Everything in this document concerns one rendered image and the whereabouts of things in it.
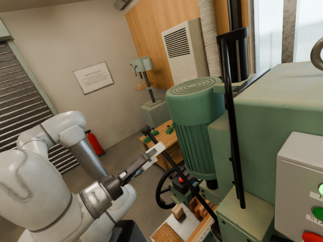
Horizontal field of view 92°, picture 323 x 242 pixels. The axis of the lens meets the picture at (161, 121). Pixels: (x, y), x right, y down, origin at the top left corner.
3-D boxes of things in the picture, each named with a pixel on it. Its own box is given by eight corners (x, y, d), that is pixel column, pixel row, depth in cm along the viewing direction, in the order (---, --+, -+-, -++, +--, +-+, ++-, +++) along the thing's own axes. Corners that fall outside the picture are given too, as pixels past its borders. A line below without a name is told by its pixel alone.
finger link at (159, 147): (143, 153, 49) (144, 152, 48) (160, 141, 52) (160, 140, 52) (149, 161, 48) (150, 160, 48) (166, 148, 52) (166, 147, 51)
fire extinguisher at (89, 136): (104, 150, 345) (91, 127, 320) (105, 153, 329) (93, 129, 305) (96, 154, 338) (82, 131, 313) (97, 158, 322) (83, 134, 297)
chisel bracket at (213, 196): (210, 187, 74) (207, 175, 71) (240, 205, 63) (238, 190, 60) (201, 198, 70) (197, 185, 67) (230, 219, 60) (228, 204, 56)
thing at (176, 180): (185, 170, 92) (183, 163, 90) (200, 178, 83) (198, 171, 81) (169, 185, 86) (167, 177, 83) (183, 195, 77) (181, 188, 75)
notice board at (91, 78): (114, 83, 327) (105, 60, 308) (114, 83, 325) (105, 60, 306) (84, 94, 300) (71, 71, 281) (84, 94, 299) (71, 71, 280)
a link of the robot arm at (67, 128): (110, 216, 110) (134, 192, 121) (118, 229, 97) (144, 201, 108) (37, 124, 85) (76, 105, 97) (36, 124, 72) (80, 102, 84)
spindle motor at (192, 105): (203, 144, 71) (189, 77, 58) (242, 157, 57) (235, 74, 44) (176, 167, 62) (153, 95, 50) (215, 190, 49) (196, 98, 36)
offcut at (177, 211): (178, 208, 79) (177, 203, 77) (184, 211, 76) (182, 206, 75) (173, 215, 76) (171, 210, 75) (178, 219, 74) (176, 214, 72)
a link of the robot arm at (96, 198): (94, 220, 39) (115, 203, 42) (76, 189, 42) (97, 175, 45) (98, 219, 47) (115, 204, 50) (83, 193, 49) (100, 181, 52)
